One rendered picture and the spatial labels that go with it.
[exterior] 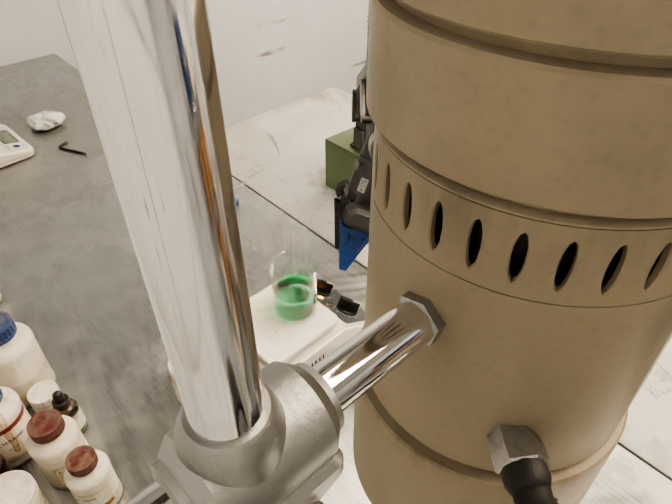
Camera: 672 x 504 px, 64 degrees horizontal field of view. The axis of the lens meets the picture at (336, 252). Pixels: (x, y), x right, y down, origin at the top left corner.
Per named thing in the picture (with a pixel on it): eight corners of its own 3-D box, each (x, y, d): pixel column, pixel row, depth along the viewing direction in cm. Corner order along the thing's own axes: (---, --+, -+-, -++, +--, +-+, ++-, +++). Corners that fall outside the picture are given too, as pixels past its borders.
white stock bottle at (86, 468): (92, 474, 66) (70, 435, 60) (130, 479, 65) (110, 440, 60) (72, 513, 62) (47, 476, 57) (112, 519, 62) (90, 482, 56)
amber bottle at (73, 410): (63, 442, 69) (42, 406, 64) (63, 423, 71) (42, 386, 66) (89, 434, 70) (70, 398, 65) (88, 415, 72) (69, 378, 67)
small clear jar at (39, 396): (74, 405, 73) (64, 385, 70) (52, 427, 71) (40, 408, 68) (54, 394, 74) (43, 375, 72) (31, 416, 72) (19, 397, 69)
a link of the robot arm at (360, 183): (366, 165, 68) (411, 182, 69) (352, 144, 85) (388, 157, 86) (343, 225, 70) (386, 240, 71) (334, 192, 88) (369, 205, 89)
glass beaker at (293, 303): (268, 300, 77) (262, 254, 71) (311, 290, 78) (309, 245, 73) (280, 336, 71) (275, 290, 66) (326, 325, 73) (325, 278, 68)
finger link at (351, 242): (341, 225, 71) (383, 240, 72) (339, 218, 75) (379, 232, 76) (323, 272, 73) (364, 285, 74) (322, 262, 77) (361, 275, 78)
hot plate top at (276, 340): (284, 279, 81) (284, 275, 80) (341, 322, 74) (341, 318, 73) (217, 322, 74) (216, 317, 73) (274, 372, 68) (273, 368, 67)
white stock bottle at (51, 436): (38, 485, 65) (5, 440, 58) (64, 444, 69) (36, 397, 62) (80, 494, 64) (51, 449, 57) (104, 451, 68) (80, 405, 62)
